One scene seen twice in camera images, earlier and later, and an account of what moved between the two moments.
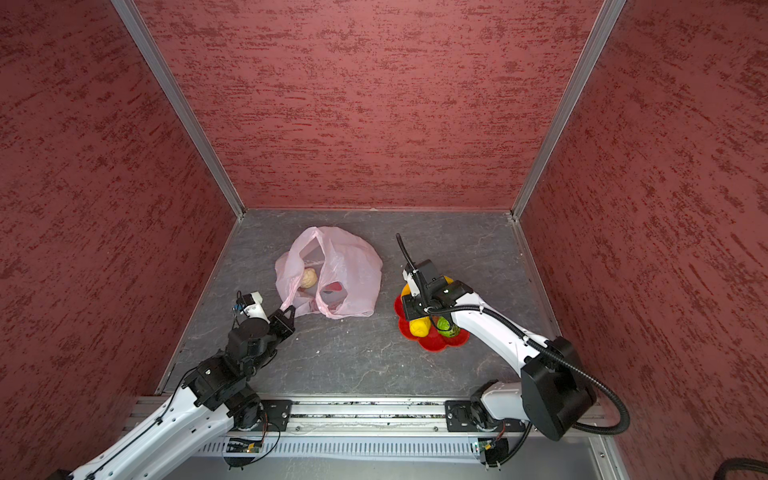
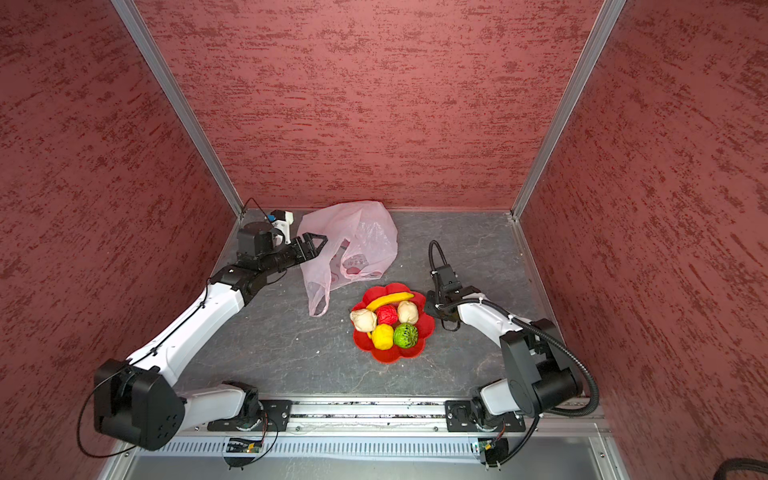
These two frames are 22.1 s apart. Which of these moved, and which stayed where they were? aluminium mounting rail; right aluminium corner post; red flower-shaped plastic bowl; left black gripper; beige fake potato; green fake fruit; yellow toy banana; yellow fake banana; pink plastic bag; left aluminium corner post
Moved: left black gripper; green fake fruit; yellow toy banana; pink plastic bag; red flower-shaped plastic bowl; beige fake potato; yellow fake banana
Stayed: aluminium mounting rail; left aluminium corner post; right aluminium corner post
